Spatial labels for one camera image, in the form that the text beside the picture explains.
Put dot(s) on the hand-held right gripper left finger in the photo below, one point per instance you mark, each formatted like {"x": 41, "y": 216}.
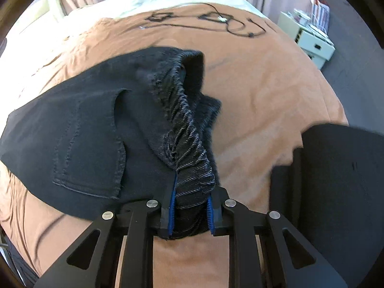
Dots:
{"x": 171, "y": 213}

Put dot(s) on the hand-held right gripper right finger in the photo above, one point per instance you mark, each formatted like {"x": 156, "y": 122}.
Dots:
{"x": 211, "y": 214}

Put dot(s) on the black pants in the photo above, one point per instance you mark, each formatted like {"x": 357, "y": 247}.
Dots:
{"x": 90, "y": 126}

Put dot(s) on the dark grey chair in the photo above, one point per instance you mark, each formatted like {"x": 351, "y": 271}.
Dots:
{"x": 345, "y": 201}

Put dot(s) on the brown blanket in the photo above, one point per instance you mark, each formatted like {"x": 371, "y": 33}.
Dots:
{"x": 255, "y": 81}

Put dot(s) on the white storage box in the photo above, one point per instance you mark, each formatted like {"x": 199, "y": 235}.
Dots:
{"x": 318, "y": 46}

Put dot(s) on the cream drawer unit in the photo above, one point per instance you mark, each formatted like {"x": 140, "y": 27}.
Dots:
{"x": 288, "y": 24}

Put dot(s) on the striped gift bag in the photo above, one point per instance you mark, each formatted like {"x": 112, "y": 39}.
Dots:
{"x": 321, "y": 12}

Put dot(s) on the cream bed frame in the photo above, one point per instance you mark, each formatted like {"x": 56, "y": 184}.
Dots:
{"x": 48, "y": 9}

